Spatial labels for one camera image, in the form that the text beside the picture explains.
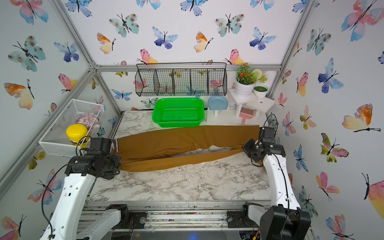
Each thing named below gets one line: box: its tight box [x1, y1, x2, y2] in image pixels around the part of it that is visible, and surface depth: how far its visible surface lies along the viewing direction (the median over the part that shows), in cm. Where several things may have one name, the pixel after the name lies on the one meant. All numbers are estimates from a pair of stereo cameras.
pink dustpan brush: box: [237, 107, 254, 126], surface depth 119 cm
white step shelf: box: [227, 88, 276, 119], surface depth 106 cm
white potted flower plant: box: [235, 62, 268, 99], surface depth 91 cm
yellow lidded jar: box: [66, 123, 88, 148], surface depth 65 cm
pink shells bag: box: [75, 112, 100, 131], surface depth 71 cm
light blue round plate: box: [207, 95, 229, 111], surface depth 107 cm
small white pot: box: [253, 86, 268, 100], surface depth 104 cm
